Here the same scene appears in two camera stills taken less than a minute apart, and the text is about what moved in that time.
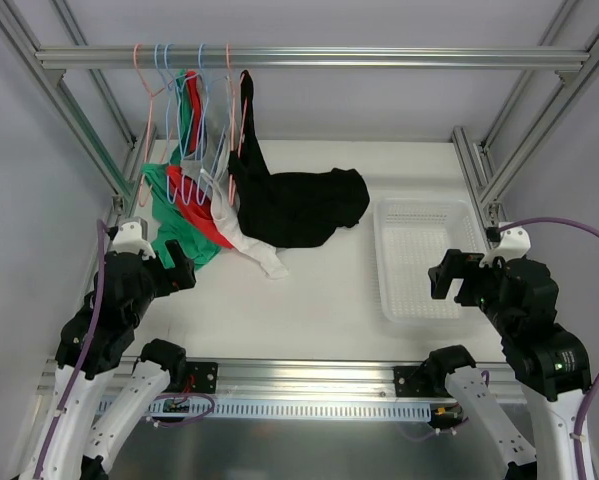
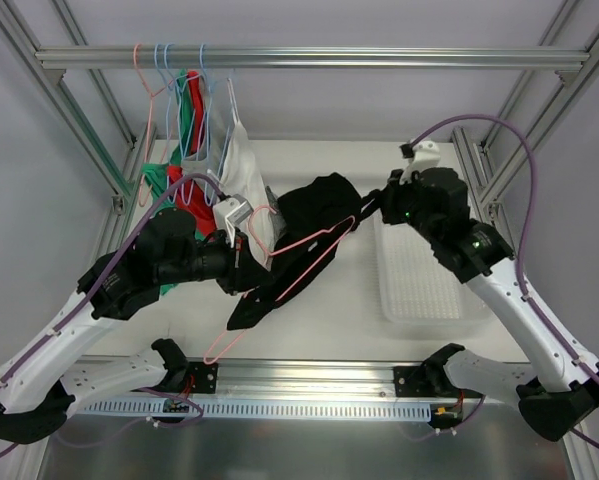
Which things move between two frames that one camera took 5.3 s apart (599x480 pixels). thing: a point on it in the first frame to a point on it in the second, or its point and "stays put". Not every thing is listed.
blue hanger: x=160 y=73 stays put
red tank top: x=184 y=183 stays put
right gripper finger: x=452 y=267 to x=371 y=202
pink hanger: x=152 y=93 stays put
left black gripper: x=168 y=275 to x=240 y=265
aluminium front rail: x=218 y=379 stays put
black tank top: x=288 y=209 to x=315 y=217
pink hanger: x=235 y=149 to x=350 y=221
